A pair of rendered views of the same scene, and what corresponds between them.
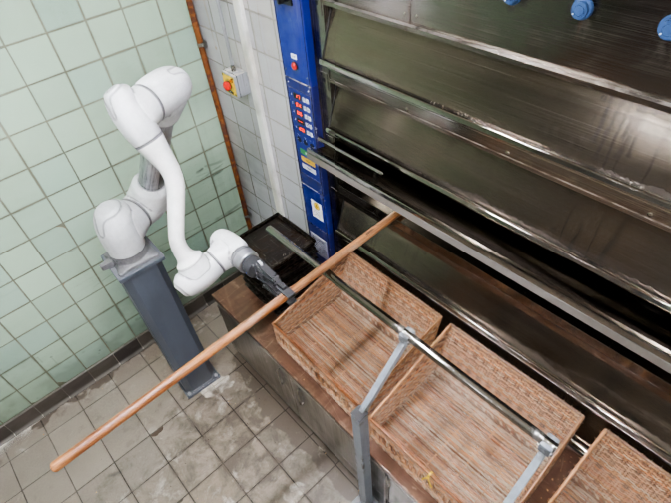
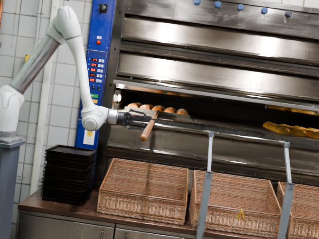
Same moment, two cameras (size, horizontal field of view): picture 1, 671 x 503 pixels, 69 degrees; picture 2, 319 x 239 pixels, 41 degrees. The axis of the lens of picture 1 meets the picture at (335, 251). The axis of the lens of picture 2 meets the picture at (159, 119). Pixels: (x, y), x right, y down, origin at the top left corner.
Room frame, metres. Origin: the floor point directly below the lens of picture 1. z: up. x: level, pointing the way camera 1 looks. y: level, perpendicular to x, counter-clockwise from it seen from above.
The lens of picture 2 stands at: (-0.63, 2.12, 1.41)
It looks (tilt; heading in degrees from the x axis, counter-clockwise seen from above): 4 degrees down; 310
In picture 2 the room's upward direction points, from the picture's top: 8 degrees clockwise
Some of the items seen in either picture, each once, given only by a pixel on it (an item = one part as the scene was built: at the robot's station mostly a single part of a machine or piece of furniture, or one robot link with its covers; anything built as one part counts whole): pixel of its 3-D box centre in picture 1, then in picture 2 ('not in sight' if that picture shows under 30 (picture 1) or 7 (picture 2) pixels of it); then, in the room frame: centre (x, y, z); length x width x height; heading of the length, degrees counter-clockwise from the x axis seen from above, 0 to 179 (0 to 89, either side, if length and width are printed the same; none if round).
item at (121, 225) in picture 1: (118, 226); (3, 109); (1.53, 0.87, 1.17); 0.18 x 0.16 x 0.22; 152
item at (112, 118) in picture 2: (246, 259); (113, 116); (1.23, 0.32, 1.19); 0.09 x 0.06 x 0.09; 129
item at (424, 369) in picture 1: (468, 426); (233, 201); (0.75, -0.41, 0.72); 0.56 x 0.49 x 0.28; 39
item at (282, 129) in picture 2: not in sight; (298, 130); (0.76, -1.31, 1.21); 0.61 x 0.48 x 0.06; 129
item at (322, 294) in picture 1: (353, 330); (145, 188); (1.22, -0.04, 0.72); 0.56 x 0.49 x 0.28; 38
